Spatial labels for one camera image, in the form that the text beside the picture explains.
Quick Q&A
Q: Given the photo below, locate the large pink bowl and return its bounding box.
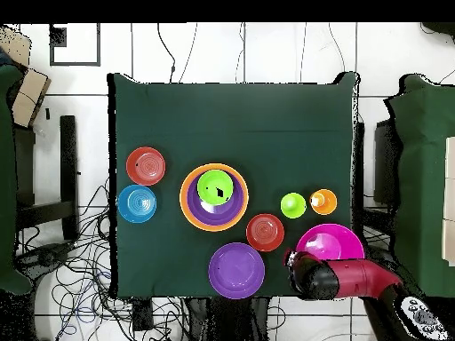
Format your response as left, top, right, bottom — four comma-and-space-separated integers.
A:
295, 223, 366, 262

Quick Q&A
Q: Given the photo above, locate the green cup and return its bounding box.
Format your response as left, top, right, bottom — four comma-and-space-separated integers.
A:
279, 192, 307, 219

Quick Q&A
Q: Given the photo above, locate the purple bowl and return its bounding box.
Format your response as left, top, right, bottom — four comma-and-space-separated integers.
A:
187, 175, 245, 227
208, 242, 267, 300

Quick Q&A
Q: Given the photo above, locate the small green bowl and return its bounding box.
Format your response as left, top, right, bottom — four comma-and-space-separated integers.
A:
196, 169, 235, 206

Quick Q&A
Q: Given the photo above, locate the large orange bowl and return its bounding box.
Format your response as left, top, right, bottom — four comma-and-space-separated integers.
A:
179, 163, 250, 233

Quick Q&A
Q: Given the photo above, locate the small red bowl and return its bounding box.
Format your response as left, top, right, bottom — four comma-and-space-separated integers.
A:
125, 146, 167, 186
245, 212, 285, 253

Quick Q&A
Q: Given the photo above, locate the orange cup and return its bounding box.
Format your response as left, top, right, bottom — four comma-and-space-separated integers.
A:
308, 188, 339, 217

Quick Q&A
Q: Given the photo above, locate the grey floor stand base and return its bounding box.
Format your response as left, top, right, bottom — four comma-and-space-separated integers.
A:
15, 241, 74, 282
363, 244, 395, 266

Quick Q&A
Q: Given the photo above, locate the black case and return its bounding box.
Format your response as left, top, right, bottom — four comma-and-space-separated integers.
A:
372, 119, 396, 207

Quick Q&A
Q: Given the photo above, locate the dark green tablecloth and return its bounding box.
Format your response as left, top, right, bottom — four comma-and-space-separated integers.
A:
383, 73, 455, 299
107, 71, 361, 298
0, 65, 34, 296

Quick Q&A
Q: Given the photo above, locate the black power adapter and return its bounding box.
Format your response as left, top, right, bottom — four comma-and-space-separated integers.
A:
132, 299, 155, 332

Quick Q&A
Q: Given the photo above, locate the small blue bowl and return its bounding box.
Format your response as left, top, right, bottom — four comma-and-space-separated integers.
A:
116, 184, 158, 225

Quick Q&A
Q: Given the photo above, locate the white box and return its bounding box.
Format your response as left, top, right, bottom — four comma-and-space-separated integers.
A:
441, 136, 455, 267

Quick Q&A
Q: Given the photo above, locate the black stand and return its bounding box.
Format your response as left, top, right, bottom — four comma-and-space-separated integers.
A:
13, 115, 80, 242

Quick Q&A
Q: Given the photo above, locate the cardboard box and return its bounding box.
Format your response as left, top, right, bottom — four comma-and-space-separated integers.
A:
11, 67, 52, 129
0, 24, 33, 67

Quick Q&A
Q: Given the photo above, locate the black floor cable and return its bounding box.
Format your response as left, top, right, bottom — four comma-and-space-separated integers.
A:
156, 22, 177, 84

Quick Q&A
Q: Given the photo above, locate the black floor frame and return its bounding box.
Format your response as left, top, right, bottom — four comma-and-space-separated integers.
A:
49, 22, 101, 67

